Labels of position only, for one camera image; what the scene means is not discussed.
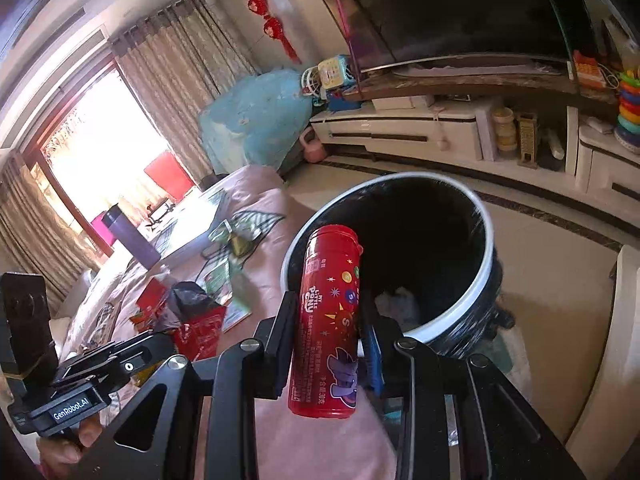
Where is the red candy tube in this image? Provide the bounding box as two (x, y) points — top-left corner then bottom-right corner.
(288, 224), (362, 419)

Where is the white rimmed black trash bin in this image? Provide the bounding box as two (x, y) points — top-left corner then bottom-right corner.
(280, 171), (503, 359)

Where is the person's left hand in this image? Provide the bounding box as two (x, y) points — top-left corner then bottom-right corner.
(37, 414), (103, 479)

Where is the green white drink carton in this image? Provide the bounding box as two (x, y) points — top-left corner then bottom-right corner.
(204, 260), (250, 333)

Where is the pink table cloth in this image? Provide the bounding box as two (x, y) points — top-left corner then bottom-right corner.
(63, 166), (396, 479)

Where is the red yellow snack wrapper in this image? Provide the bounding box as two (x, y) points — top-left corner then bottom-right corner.
(172, 306), (227, 362)

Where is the blue snack bag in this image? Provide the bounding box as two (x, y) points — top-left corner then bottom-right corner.
(154, 282), (219, 332)

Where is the green snack wrapper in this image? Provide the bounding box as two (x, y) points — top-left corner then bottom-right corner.
(208, 220), (257, 257)

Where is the red white small box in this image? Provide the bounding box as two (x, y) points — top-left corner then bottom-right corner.
(136, 278), (169, 318)

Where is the beige left curtain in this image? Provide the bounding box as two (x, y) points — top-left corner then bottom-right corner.
(1, 152), (100, 312)

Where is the beige curtain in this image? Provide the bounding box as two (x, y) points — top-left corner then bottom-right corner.
(111, 0), (259, 183)
(1, 152), (100, 312)

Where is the purple thermos bottle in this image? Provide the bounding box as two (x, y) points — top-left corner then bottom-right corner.
(102, 204), (160, 270)

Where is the magenta chair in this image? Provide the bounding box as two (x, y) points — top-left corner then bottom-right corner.
(91, 211), (116, 247)

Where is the pink kettlebell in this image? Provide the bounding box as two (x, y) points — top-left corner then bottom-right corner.
(298, 127), (328, 164)

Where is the red chair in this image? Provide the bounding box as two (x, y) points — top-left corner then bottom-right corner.
(144, 151), (194, 204)

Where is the light blue cloth cover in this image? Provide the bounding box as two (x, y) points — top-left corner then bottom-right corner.
(198, 68), (312, 174)

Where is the pink hula hoop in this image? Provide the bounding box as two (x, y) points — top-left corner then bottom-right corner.
(335, 0), (361, 91)

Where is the colourful toy phone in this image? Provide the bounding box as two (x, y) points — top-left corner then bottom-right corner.
(317, 54), (356, 90)

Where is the white tv cabinet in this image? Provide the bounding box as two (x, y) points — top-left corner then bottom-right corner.
(311, 100), (639, 224)

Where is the beige right curtain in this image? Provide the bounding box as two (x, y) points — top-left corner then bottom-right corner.
(111, 0), (259, 183)

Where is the red hanging lantern decoration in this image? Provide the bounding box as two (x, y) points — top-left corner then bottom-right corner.
(246, 0), (302, 64)

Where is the black curved television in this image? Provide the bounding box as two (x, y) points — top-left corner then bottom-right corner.
(322, 0), (597, 73)

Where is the orange toy piano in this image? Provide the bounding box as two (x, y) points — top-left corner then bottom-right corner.
(573, 50), (608, 90)

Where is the rainbow stacking ring toy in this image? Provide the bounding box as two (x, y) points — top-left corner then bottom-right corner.
(614, 68), (640, 154)

